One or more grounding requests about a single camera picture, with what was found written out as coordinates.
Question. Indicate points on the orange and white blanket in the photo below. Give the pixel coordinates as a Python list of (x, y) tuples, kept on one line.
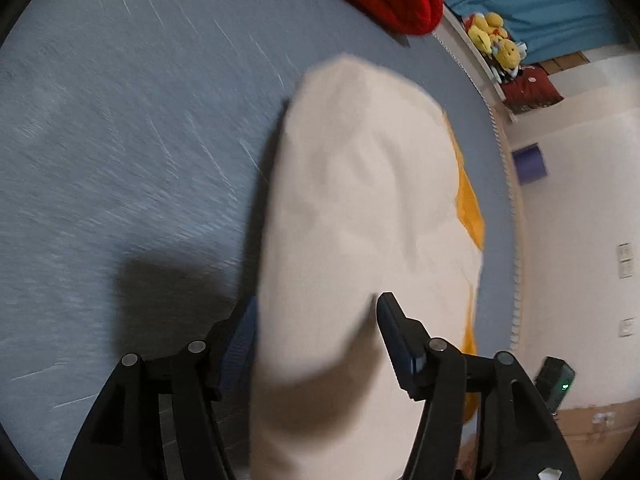
[(471, 218)]

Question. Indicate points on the dark red cushion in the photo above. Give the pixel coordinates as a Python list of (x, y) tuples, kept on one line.
[(530, 90)]

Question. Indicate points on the black charger with green light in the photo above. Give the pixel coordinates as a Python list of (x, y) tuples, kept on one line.
[(553, 381)]

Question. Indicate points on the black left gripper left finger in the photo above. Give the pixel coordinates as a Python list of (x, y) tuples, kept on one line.
[(121, 437)]

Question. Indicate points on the white wall socket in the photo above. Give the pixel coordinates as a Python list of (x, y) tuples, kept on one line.
[(625, 259)]

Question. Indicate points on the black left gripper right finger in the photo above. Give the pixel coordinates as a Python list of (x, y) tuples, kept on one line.
[(517, 436)]

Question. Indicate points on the blue curtain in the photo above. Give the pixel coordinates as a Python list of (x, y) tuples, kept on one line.
[(552, 28)]

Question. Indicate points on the yellow plush toys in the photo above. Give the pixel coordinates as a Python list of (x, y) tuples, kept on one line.
[(503, 55)]

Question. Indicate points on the beige hooded jacket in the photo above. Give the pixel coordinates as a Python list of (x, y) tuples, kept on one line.
[(362, 200)]

